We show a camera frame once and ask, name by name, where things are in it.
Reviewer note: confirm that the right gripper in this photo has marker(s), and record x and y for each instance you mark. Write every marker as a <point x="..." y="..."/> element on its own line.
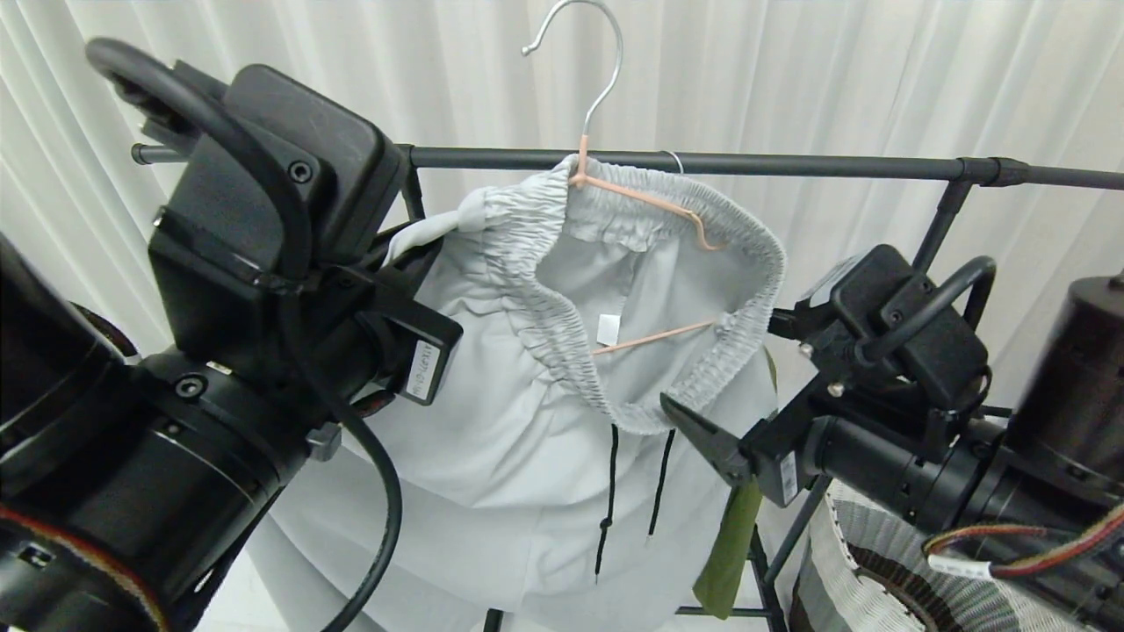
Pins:
<point x="878" y="465"/>

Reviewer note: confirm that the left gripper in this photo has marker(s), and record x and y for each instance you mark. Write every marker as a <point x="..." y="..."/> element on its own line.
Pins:
<point x="202" y="456"/>

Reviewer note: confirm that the green printed shirt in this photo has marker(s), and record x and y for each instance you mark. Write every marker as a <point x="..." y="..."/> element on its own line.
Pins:
<point x="729" y="553"/>

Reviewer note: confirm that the pale grey shorts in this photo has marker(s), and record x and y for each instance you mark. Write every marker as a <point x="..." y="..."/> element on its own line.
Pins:
<point x="492" y="421"/>

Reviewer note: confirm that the pink clothes hanger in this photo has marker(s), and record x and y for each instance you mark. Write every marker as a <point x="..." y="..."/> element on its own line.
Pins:
<point x="676" y="160"/>
<point x="584" y="167"/>

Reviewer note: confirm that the white laundry basket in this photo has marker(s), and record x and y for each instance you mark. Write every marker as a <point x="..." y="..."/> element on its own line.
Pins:
<point x="852" y="562"/>

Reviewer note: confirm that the black clothes rack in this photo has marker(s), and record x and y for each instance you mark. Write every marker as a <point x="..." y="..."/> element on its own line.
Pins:
<point x="834" y="164"/>

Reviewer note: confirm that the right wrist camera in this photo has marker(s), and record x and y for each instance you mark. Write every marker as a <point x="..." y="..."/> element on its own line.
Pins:
<point x="922" y="342"/>

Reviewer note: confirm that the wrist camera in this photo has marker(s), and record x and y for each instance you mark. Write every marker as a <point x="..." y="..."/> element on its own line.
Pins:
<point x="290" y="175"/>
<point x="922" y="342"/>

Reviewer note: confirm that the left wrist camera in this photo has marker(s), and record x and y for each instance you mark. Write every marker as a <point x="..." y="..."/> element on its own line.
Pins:
<point x="290" y="175"/>

